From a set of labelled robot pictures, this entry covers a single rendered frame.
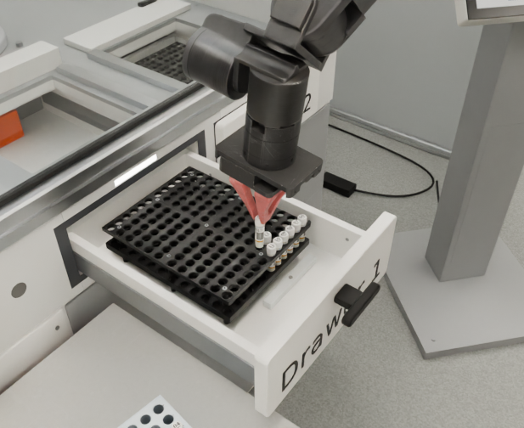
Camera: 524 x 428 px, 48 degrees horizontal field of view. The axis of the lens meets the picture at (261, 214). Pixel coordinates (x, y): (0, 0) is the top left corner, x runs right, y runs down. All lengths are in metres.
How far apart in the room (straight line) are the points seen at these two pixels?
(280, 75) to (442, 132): 2.03
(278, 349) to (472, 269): 1.42
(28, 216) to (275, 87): 0.36
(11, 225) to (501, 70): 1.17
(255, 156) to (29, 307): 0.39
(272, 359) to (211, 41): 0.33
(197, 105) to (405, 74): 1.70
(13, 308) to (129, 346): 0.16
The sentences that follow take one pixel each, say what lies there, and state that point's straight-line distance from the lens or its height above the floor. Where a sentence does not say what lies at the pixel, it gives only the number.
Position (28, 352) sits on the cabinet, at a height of 0.77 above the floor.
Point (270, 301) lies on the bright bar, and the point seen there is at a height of 0.85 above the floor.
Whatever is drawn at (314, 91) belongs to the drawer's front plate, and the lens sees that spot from 1.17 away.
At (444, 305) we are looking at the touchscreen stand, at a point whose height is 0.04.
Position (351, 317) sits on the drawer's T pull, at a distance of 0.68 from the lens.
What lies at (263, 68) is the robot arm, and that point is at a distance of 0.57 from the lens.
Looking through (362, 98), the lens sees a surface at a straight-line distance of 2.67.
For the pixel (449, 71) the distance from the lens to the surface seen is 2.44.
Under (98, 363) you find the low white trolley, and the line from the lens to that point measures 0.85.
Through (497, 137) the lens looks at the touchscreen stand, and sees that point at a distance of 1.66.
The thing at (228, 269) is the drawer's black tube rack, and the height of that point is 0.90.
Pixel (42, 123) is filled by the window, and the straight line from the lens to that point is 0.75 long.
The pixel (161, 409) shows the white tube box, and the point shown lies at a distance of 0.77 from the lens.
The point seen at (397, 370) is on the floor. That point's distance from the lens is 1.78.
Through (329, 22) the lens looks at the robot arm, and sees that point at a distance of 0.56.
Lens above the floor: 1.43
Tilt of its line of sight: 41 degrees down
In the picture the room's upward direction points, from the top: straight up
